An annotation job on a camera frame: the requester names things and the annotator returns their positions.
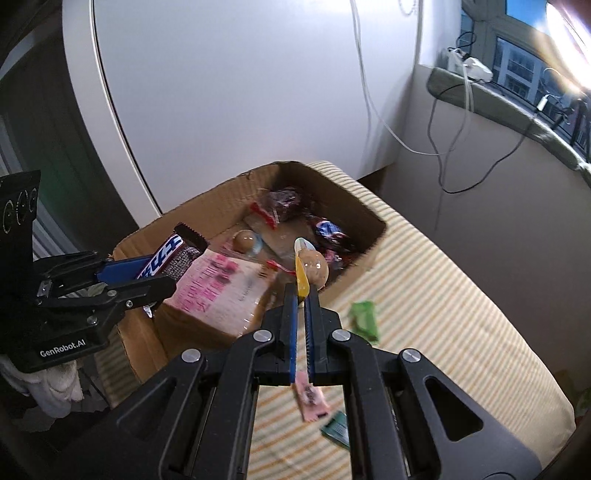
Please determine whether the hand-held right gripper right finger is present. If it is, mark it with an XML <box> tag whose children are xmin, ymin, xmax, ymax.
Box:
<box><xmin>305</xmin><ymin>286</ymin><xmax>543</xmax><ymax>480</ymax></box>

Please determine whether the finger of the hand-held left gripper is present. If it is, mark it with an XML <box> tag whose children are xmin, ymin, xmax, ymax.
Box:
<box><xmin>33</xmin><ymin>251</ymin><xmax>154</xmax><ymax>291</ymax></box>
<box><xmin>38</xmin><ymin>276</ymin><xmax>179</xmax><ymax>325</ymax></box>

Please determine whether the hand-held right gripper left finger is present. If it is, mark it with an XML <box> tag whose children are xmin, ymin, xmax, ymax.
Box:
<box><xmin>74</xmin><ymin>282</ymin><xmax>300</xmax><ymax>480</ymax></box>

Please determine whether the large brown chocolate bar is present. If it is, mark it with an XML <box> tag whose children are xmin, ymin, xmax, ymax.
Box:
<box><xmin>136</xmin><ymin>223</ymin><xmax>208</xmax><ymax>319</ymax></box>

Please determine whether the green candy packet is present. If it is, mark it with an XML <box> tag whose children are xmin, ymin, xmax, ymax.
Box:
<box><xmin>348</xmin><ymin>301</ymin><xmax>380</xmax><ymax>344</ymax></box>

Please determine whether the chocolate ball yellow lid cup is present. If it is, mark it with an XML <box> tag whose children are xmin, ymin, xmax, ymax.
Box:
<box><xmin>294</xmin><ymin>237</ymin><xmax>331</xmax><ymax>301</ymax></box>

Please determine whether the pink candy packet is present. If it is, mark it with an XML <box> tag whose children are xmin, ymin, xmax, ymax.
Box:
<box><xmin>294</xmin><ymin>371</ymin><xmax>329</xmax><ymax>422</ymax></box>

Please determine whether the pink printed bread packet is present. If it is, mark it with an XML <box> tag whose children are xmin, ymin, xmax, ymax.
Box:
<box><xmin>164</xmin><ymin>249</ymin><xmax>278</xmax><ymax>337</ymax></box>

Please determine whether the red white candy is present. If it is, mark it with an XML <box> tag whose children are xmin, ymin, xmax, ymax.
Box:
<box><xmin>323</xmin><ymin>247</ymin><xmax>356</xmax><ymax>265</ymax></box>

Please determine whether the olive candy packet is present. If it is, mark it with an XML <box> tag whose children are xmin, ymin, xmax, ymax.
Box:
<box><xmin>321</xmin><ymin>411</ymin><xmax>350</xmax><ymax>448</ymax></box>

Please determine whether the chocolate ball clear blue cup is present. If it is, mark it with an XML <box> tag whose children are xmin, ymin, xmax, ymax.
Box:
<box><xmin>232</xmin><ymin>229</ymin><xmax>265</xmax><ymax>256</ymax></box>

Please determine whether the small blue brown chocolate bar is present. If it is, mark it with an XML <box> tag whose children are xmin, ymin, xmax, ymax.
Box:
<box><xmin>311</xmin><ymin>219</ymin><xmax>352</xmax><ymax>245</ymax></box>

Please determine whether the dark red clear snack packet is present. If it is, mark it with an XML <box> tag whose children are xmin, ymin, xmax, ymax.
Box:
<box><xmin>249</xmin><ymin>187</ymin><xmax>315</xmax><ymax>230</ymax></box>

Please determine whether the brown cardboard box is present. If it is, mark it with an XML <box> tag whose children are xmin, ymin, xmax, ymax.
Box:
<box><xmin>111</xmin><ymin>161</ymin><xmax>387</xmax><ymax>384</ymax></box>

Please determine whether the white plush toy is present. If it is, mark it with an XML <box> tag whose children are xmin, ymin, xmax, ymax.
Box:
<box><xmin>0</xmin><ymin>355</ymin><xmax>84</xmax><ymax>418</ymax></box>

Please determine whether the white wardrobe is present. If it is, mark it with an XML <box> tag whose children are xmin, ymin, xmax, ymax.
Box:
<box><xmin>62</xmin><ymin>0</ymin><xmax>421</xmax><ymax>227</ymax></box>

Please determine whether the white power strip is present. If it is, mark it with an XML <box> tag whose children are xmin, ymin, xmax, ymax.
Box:
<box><xmin>441</xmin><ymin>46</ymin><xmax>492</xmax><ymax>81</ymax></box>

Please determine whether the black tripod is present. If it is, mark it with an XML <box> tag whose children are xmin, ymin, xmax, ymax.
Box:
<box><xmin>551</xmin><ymin>97</ymin><xmax>588</xmax><ymax>149</ymax></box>

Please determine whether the large window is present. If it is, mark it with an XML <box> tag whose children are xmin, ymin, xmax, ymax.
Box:
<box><xmin>459</xmin><ymin>0</ymin><xmax>591</xmax><ymax>158</ymax></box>

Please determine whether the black cable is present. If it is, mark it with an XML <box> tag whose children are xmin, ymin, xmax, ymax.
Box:
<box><xmin>427</xmin><ymin>92</ymin><xmax>550</xmax><ymax>195</ymax></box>

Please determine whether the long white cable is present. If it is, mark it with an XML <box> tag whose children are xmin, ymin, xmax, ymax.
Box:
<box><xmin>350</xmin><ymin>0</ymin><xmax>445</xmax><ymax>156</ymax></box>

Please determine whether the white charger cable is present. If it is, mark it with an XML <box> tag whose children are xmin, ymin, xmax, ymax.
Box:
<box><xmin>463</xmin><ymin>60</ymin><xmax>477</xmax><ymax>114</ymax></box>

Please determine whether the ring light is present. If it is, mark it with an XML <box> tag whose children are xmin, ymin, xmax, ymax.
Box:
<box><xmin>531</xmin><ymin>0</ymin><xmax>591</xmax><ymax>93</ymax></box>

